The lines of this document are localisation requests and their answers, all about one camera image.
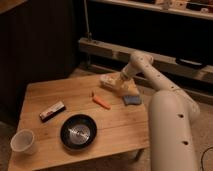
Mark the wooden shelf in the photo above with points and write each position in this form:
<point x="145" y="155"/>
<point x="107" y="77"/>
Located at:
<point x="158" y="8"/>

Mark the clear plastic cup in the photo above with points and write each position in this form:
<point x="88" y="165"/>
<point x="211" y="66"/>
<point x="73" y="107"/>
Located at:
<point x="23" y="142"/>

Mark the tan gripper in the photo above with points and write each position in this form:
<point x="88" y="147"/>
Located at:
<point x="125" y="88"/>

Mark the black ceramic bowl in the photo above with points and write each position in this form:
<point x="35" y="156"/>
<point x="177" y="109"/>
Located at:
<point x="78" y="132"/>

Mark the metal pole stand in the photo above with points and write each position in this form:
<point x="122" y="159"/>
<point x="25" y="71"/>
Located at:
<point x="88" y="32"/>

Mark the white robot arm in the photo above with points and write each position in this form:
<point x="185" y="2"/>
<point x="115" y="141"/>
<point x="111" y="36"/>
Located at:
<point x="171" y="111"/>

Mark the long grey case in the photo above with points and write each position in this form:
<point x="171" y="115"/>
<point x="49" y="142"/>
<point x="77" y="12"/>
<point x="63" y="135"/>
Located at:
<point x="161" y="62"/>

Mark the black handle on case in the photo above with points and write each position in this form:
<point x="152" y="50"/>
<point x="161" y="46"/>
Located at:
<point x="190" y="64"/>

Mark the blue sponge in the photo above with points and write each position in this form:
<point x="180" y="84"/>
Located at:
<point x="132" y="100"/>

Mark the orange carrot toy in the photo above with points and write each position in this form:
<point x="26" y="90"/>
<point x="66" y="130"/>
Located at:
<point x="100" y="101"/>

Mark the wooden folding table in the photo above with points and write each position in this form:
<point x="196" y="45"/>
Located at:
<point x="120" y="129"/>

